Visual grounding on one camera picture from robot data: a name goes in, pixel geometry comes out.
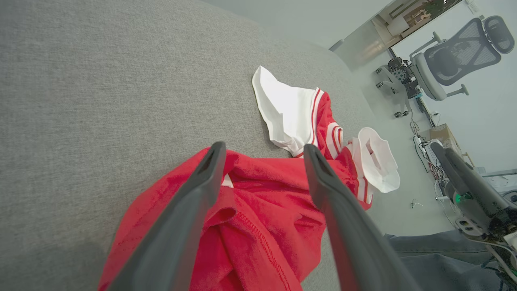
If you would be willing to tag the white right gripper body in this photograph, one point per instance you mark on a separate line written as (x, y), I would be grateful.
(470, 224)

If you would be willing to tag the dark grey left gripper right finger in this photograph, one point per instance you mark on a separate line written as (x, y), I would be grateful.
(351, 242)

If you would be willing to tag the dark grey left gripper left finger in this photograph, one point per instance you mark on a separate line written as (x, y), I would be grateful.
(181, 226)

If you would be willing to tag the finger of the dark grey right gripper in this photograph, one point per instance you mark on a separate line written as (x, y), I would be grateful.
(478, 186)
(454, 178)

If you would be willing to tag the red Bulls jersey white sleeves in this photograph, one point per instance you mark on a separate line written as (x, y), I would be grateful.
(262, 210)

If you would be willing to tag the brown cardboard box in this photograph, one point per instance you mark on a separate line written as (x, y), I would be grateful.
(444, 135)

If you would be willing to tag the white power strip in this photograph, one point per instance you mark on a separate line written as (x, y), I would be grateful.
(420, 147)

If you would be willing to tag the person's grey denim trousers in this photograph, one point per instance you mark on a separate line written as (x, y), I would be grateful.
(436, 258)

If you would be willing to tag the grey mesh office chair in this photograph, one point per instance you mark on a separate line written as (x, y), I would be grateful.
(428, 76)

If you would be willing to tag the small wheeled mobile robot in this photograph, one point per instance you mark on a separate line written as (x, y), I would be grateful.
(398, 70)

